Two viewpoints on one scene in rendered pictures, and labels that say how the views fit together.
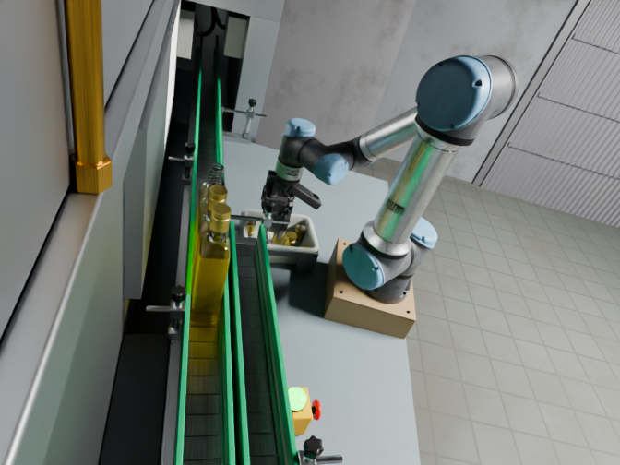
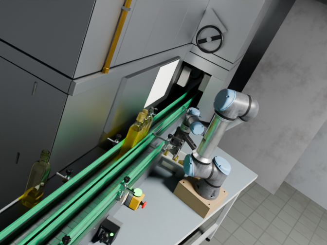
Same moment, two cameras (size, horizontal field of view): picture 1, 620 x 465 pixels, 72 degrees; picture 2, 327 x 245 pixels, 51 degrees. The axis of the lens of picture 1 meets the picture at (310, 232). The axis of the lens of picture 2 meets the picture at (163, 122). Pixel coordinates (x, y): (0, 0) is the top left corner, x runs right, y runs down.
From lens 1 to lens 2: 1.15 m
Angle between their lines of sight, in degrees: 30
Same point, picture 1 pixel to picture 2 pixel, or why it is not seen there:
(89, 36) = (113, 47)
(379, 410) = (170, 225)
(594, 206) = not seen: outside the picture
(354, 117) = (283, 156)
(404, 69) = not seen: outside the picture
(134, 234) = (114, 109)
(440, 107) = (218, 102)
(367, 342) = (185, 209)
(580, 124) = not seen: outside the picture
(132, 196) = (118, 96)
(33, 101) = (101, 52)
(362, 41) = (299, 113)
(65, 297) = (91, 78)
